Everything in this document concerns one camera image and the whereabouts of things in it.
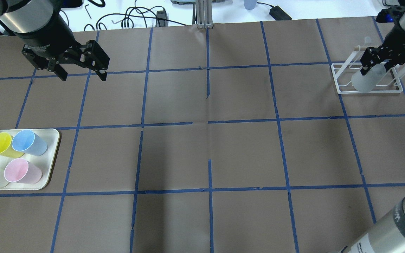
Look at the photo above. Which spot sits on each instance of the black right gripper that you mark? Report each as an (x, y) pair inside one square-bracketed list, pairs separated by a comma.
[(398, 37)]

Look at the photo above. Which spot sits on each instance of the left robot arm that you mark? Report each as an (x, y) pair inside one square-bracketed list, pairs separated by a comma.
[(33, 16)]

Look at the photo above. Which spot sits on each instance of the yellow plastic cup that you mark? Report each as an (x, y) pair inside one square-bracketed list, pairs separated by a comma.
[(6, 148)]

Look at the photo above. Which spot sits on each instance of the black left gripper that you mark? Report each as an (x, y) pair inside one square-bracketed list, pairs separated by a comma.
[(42, 36)]

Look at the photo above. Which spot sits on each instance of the blue plastic cup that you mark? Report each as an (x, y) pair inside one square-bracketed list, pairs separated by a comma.
[(29, 142)]

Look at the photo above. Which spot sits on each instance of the white serving tray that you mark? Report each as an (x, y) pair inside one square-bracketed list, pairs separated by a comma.
[(45, 162)]

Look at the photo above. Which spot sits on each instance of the aluminium frame post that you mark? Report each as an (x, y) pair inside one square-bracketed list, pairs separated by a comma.
[(203, 14)]

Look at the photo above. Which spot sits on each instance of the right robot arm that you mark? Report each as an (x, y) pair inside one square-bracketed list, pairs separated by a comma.
[(387, 235)]

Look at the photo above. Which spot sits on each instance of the white wire cup rack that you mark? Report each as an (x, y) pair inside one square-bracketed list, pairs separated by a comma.
[(342, 73)]

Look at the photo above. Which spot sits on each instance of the pink plastic cup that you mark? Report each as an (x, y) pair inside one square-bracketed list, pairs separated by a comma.
[(22, 171)]

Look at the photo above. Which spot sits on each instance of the blue cup on desk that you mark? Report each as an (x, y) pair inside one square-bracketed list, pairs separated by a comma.
[(249, 4)]

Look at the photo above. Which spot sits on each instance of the frosted grey plastic cup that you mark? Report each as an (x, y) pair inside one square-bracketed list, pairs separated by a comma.
[(366, 83)]

